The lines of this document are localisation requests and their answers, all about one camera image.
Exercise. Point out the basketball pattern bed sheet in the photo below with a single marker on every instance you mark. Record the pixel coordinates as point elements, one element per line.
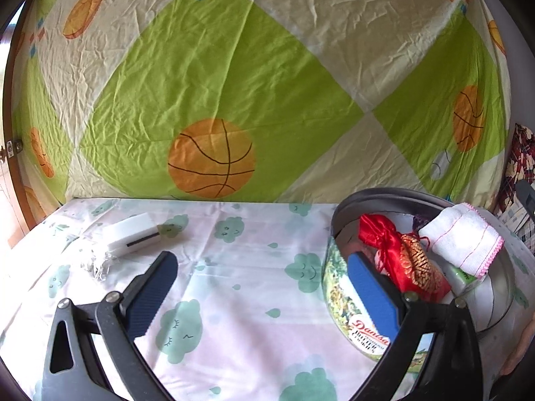
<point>298,101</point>

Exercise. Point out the red plaid pillow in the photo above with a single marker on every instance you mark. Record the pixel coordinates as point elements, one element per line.
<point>519,165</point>

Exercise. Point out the red satin pouch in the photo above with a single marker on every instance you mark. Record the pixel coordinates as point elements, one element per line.
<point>402,258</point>

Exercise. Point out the white sponge block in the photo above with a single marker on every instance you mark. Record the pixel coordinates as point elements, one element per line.
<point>128,235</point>

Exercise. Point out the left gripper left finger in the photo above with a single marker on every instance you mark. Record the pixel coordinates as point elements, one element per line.
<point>72,368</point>

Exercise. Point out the round metal cookie tin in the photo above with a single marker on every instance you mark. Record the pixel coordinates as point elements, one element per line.
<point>501,304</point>

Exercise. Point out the white pink-edged towel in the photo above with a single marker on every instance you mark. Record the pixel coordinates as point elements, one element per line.
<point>461,236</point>

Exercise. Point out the cloud pattern tablecloth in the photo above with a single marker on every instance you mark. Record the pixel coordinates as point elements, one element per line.
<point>246,317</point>

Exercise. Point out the crumpled clear plastic bag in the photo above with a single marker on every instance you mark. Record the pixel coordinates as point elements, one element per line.
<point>85,253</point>

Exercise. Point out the wooden door with knob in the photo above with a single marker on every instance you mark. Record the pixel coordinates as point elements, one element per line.
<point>17,218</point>

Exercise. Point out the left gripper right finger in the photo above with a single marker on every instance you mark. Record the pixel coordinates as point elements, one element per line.
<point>453,369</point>

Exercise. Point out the green tissue pack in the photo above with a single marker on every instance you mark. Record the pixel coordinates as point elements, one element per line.
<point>460,281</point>

